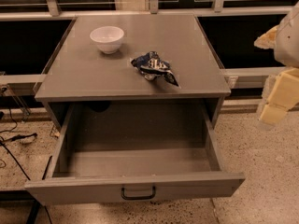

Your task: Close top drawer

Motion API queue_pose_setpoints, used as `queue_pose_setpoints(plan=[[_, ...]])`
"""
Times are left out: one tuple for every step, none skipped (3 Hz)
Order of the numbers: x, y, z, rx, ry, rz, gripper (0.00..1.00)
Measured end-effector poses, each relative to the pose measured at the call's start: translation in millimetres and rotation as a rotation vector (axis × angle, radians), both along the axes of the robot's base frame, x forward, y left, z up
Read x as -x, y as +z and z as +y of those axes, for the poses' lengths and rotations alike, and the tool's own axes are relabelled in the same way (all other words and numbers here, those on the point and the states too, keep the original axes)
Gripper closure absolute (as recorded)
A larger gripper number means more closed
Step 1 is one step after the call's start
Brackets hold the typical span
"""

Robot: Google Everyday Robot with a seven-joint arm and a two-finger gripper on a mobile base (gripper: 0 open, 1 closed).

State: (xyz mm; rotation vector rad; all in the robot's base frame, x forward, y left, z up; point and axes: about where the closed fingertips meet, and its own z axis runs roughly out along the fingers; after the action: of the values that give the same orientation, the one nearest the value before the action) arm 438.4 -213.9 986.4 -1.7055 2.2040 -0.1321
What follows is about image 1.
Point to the black stand leg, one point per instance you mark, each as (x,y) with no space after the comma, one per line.
(37,203)

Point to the white ceramic bowl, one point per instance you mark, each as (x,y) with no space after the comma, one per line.
(108,39)

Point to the grey top drawer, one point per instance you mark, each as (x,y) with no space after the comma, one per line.
(170,145)

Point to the crumpled blue white snack bag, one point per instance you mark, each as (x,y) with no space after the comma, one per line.
(151,66)

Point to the black top drawer handle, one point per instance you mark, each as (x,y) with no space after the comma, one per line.
(138,194)

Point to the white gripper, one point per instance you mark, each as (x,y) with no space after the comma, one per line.
(288,44)

